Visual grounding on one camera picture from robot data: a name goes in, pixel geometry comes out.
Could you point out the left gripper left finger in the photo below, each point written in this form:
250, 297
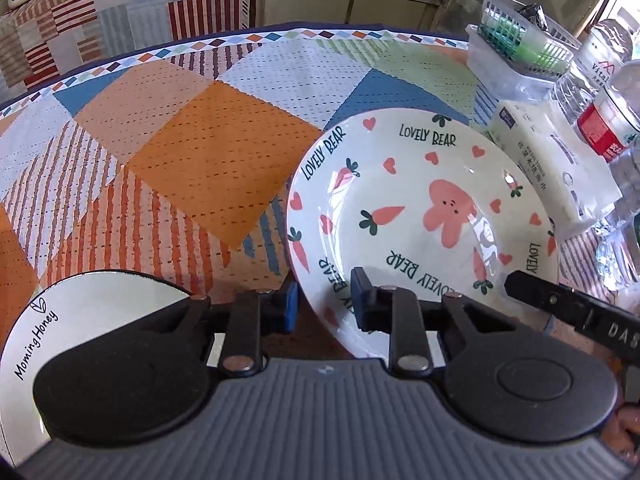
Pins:
251, 315

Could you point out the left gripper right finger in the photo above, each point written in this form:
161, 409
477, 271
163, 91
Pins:
397, 312

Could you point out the white lovely bear plate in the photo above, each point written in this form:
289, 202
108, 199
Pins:
420, 201

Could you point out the white morning honey plate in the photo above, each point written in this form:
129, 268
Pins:
106, 375

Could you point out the white tissue pack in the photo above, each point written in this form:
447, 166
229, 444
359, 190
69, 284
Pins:
573, 182

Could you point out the patchwork tablecloth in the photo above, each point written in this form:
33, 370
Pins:
176, 162

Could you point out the red label water bottle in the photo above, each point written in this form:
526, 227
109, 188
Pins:
610, 123

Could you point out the white cap water bottle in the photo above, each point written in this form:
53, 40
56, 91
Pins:
608, 46

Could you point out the clear plastic basket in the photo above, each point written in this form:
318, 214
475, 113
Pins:
517, 52

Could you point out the patchwork counter cloth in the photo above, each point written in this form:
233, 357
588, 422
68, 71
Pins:
44, 39

